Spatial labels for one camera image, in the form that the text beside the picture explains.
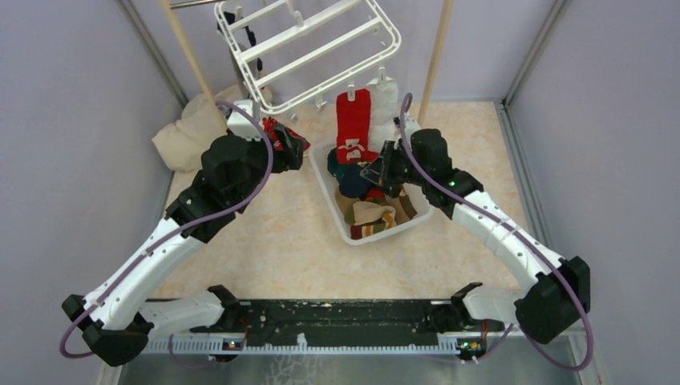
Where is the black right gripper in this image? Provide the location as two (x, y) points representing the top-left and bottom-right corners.
(361, 140), (430, 188)

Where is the navy buckle christmas sock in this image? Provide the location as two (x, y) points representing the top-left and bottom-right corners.
(338, 164), (378, 199)

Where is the red snowflake sock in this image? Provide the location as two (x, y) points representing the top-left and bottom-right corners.
(262, 117), (298, 151)

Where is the white plastic laundry basket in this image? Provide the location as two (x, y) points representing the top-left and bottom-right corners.
(309, 140), (434, 246)

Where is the red plain sock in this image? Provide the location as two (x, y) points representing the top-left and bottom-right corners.
(336, 88), (378, 164)

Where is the white plastic sock hanger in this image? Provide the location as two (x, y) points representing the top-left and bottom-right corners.
(213, 1), (402, 115)

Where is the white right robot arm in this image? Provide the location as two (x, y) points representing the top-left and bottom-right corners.
(361, 129), (593, 344)

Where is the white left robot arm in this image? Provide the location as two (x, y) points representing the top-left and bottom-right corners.
(62, 124), (309, 367)

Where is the teal sock in basket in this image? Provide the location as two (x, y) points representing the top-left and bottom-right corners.
(326, 148), (344, 180)

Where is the brown cloth in basket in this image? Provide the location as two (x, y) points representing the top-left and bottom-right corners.
(334, 188), (418, 225)

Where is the white fluffy sock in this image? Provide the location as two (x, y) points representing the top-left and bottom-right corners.
(366, 67), (399, 152)

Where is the beige crumpled cloth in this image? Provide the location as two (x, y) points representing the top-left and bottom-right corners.
(152, 93), (229, 172)

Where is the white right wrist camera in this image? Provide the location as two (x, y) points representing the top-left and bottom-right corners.
(393, 115), (422, 139)

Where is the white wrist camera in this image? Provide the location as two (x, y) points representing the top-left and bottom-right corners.
(393, 115), (422, 139)
(227, 99), (263, 141)

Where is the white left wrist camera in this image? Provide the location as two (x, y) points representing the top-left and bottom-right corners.
(227, 99), (263, 141)

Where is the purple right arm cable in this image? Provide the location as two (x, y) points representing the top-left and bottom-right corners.
(398, 92), (595, 372)

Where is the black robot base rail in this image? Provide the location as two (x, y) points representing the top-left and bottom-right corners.
(143, 297), (532, 357)

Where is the wooden drying rack frame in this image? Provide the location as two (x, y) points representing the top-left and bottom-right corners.
(159, 0), (456, 134)

